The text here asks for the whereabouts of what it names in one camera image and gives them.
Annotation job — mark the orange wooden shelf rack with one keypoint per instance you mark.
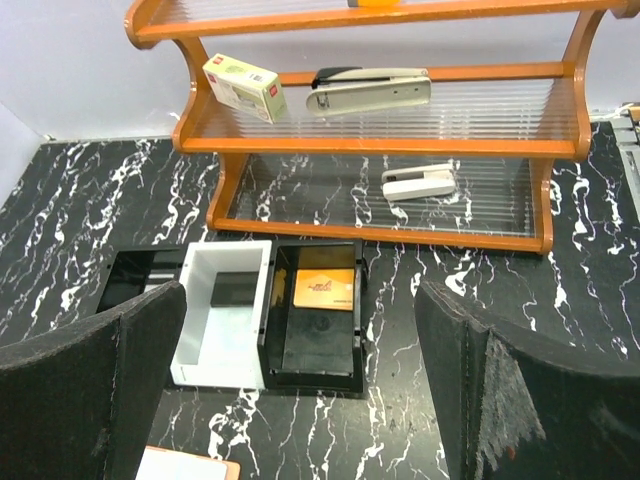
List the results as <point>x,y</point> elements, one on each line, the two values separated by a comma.
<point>533,111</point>

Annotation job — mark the white hole punch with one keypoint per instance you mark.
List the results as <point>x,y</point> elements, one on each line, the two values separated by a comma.
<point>418,182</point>

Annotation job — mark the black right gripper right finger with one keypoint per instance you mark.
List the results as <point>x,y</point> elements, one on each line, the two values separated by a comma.
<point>512,403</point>

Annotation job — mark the white staples box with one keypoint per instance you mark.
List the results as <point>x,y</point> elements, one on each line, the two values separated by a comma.
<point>246,87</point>

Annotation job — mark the grey black stapler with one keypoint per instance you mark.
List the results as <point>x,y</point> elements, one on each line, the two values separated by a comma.
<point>350,90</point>

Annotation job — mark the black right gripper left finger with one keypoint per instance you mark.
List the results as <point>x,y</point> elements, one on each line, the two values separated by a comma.
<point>79,402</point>

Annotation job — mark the black white organizer tray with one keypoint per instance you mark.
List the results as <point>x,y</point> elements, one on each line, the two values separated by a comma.
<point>241,330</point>

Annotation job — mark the grey card in tray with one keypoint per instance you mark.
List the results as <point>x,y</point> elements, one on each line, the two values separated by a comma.
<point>161,275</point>

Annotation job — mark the pink leather card holder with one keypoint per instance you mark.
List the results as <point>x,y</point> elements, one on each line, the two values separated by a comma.
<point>164,464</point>

